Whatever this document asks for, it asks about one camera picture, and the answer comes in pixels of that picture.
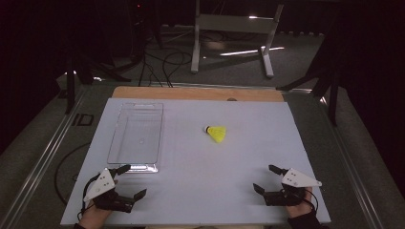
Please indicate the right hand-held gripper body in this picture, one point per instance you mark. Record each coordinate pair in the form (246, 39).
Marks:
(297, 180)

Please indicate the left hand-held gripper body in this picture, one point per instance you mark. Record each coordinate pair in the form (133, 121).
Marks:
(102, 184)

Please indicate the person's right hand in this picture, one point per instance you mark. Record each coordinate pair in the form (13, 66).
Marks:
(299, 210)

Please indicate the person's left hand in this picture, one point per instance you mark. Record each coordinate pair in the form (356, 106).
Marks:
(94, 217)

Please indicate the clear plastic container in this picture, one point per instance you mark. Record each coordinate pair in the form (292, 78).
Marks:
(137, 136)

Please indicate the yellow shuttlecock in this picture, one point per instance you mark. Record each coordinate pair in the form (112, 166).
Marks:
(217, 133)

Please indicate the black stand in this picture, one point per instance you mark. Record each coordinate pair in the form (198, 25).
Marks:
(71, 86)
(331, 89)

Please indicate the white metal stand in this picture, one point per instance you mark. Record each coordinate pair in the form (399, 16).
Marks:
(234, 24)

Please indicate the metal floor rail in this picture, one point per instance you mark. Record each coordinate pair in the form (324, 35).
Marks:
(41, 159)
(353, 171)

